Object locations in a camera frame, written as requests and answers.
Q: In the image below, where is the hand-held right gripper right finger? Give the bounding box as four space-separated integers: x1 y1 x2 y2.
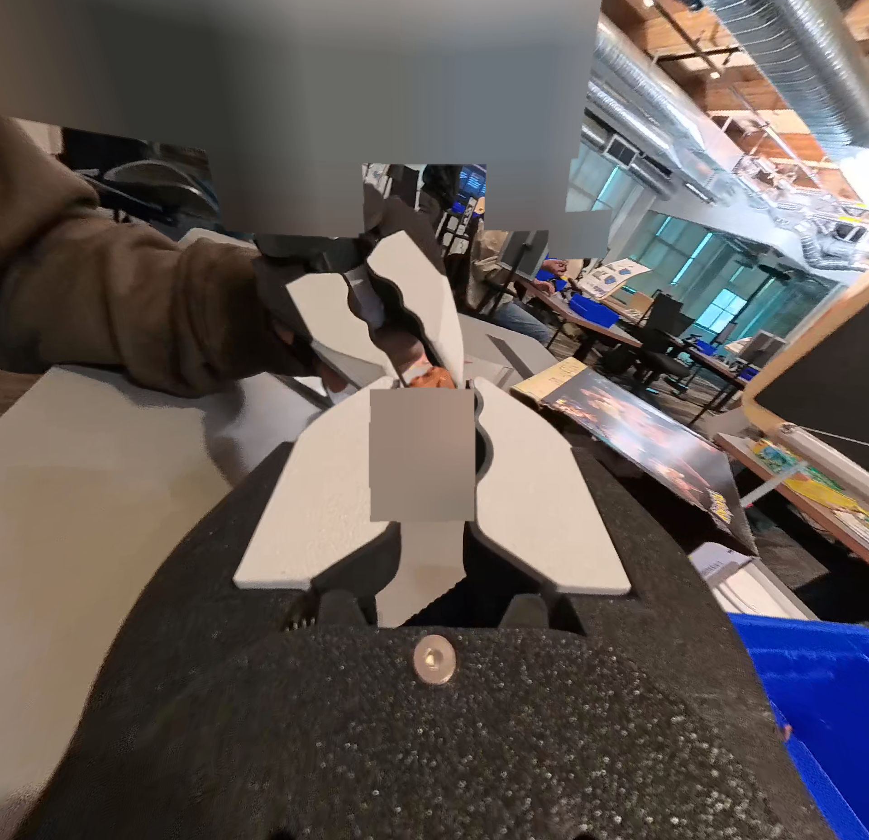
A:
465 376 634 597

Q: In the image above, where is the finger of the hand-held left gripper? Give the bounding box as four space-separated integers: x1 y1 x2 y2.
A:
283 273 397 390
367 230 467 382

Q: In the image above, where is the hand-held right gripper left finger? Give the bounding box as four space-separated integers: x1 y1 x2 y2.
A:
234 379 404 594

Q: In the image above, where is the brown two stud brick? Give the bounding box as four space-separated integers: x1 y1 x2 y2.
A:
406 361 458 392

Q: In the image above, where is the blue plastic bin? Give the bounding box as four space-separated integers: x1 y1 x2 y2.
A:
727 615 869 840

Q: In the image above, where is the grey desk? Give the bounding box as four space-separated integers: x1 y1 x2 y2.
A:
0 227 653 814

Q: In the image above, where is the printed cardboard box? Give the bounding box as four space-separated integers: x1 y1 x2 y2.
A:
512 357 756 532

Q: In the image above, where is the black office chair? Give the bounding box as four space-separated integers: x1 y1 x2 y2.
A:
632 291 714 393

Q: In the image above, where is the black board with wooden edge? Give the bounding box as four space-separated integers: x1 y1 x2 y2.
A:
742 277 869 443

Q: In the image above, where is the silver ventilation duct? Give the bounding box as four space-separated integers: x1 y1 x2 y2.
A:
584 0 869 237

